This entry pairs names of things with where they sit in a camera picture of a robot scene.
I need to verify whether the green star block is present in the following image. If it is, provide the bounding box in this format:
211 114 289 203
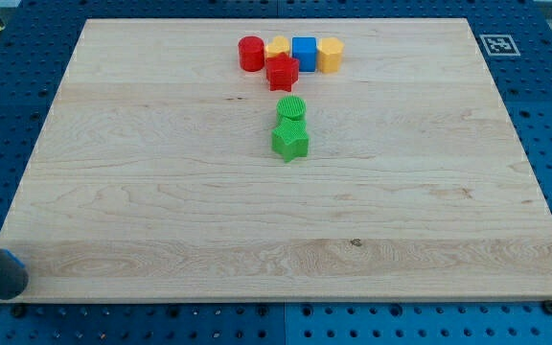
271 118 310 163

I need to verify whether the green cylinder block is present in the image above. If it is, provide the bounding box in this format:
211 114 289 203
276 96 307 122

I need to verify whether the red star block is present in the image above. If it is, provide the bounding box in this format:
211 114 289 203
265 53 300 92

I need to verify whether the light wooden board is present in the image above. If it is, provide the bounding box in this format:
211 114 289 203
0 18 552 304

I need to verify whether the red cylinder block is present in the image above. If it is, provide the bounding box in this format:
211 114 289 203
238 35 265 72

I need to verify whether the blue cube block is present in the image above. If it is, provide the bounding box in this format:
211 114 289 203
292 36 317 72

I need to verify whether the yellow heart block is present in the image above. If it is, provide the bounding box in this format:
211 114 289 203
264 35 290 58

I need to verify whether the yellow hexagon block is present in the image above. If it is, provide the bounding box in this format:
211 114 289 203
317 37 344 73

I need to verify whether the white fiducial marker tag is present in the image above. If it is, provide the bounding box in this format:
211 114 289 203
480 34 520 57

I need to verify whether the blue block behind pusher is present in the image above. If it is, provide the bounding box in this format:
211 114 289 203
3 248 26 268

